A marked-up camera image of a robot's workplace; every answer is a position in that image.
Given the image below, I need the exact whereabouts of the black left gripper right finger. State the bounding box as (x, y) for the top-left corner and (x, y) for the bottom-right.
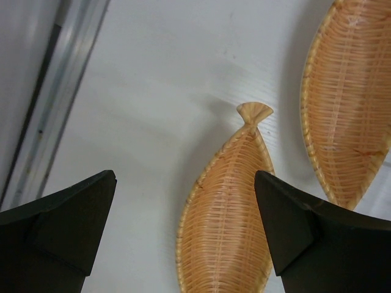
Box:
(254, 171), (390, 292)

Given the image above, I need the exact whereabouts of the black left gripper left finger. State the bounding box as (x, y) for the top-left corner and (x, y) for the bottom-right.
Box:
(1, 170), (117, 292)

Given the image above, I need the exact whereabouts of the fish-shaped woven plate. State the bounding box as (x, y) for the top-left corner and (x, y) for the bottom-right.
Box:
(300, 1), (390, 210)
(175, 102), (274, 292)

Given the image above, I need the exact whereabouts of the aluminium table edge rail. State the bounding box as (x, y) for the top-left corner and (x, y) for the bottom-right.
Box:
(1, 1), (109, 211)

